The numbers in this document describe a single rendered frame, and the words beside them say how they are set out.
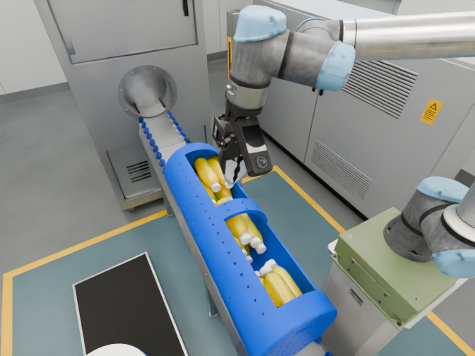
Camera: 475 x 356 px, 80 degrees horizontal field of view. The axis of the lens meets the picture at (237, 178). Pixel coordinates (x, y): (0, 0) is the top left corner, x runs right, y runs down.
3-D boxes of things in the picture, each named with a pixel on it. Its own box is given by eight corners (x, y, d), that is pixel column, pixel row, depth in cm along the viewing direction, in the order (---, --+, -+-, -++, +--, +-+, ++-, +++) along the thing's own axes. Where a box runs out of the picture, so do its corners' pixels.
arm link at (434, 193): (439, 208, 85) (465, 173, 76) (457, 244, 74) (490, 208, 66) (397, 201, 86) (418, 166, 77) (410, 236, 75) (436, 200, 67)
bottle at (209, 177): (208, 164, 140) (224, 188, 128) (195, 171, 138) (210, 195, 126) (204, 154, 135) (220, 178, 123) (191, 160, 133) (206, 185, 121)
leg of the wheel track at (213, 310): (215, 307, 196) (209, 258, 154) (218, 315, 192) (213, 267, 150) (208, 311, 194) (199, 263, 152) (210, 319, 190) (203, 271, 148)
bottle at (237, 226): (211, 209, 112) (232, 245, 100) (219, 196, 109) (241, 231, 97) (225, 210, 117) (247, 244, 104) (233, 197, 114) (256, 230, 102)
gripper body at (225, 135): (240, 134, 66) (250, 87, 58) (257, 157, 61) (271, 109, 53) (210, 138, 63) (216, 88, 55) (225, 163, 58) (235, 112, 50)
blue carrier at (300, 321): (216, 182, 154) (221, 137, 136) (320, 340, 96) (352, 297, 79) (165, 194, 142) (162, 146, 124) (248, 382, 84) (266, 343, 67)
